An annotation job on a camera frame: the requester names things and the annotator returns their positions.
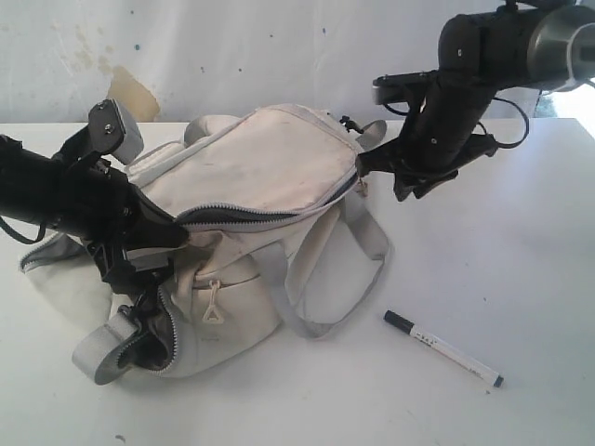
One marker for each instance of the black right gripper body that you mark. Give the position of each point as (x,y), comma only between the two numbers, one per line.
(432,139)

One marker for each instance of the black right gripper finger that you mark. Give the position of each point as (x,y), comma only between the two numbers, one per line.
(388,158)
(404,185)

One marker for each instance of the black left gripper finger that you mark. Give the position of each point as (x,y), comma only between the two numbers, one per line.
(152,227)

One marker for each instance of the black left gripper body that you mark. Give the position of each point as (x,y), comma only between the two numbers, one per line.
(77,192)

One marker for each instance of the white canvas duffel bag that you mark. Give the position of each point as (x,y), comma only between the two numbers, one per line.
(279,234)

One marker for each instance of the white marker black cap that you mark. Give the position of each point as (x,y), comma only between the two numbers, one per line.
(470,364)

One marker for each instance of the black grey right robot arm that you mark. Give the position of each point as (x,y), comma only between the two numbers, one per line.
(540,45)

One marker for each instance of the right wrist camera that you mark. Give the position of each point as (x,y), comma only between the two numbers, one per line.
(402,88)

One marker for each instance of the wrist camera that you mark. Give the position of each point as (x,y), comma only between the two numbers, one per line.
(402,88)
(114,131)

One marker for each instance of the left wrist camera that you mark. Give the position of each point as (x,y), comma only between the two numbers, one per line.
(114,131)

